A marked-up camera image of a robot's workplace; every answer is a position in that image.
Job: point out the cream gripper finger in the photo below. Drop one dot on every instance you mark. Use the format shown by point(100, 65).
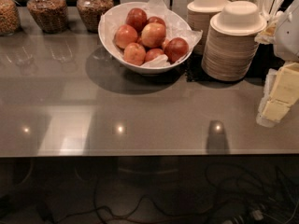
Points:
point(274, 110)
point(285, 90)

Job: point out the yellow-red apple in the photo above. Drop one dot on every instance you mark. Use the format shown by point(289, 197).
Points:
point(153, 35)

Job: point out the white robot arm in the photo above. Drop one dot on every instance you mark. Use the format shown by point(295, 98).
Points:
point(286, 47)

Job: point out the dark red apple right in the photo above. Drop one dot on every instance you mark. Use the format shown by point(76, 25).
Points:
point(176, 48)

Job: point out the red apple front centre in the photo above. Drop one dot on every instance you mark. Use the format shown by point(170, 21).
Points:
point(152, 54)

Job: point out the red apple back right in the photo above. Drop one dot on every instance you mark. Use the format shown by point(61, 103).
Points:
point(155, 19)

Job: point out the red apple front left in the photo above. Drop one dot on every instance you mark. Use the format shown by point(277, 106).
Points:
point(134, 54)

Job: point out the red apple top back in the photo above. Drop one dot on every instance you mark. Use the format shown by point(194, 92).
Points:
point(137, 18)

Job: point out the white ceramic bowl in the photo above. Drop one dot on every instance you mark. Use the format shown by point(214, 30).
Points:
point(109, 36)

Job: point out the black mat under bowls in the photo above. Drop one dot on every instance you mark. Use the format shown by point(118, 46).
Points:
point(263, 61)

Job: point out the front stack paper bowls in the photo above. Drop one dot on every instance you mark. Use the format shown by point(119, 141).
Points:
point(230, 44)

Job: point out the stack paper bowls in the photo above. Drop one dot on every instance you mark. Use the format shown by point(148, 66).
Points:
point(230, 44)
point(199, 14)

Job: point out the back stack paper bowls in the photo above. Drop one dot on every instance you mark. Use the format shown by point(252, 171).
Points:
point(199, 14)

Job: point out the right glass cereal jar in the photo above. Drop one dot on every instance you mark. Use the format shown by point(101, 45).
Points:
point(91, 12)

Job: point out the glass cereal jar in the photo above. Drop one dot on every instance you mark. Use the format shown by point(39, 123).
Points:
point(49, 15)
point(91, 12)
point(9, 17)

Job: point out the middle glass cereal jar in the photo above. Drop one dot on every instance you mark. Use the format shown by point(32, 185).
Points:
point(49, 15)

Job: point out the left glass cereal jar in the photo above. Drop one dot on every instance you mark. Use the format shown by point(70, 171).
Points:
point(9, 17)

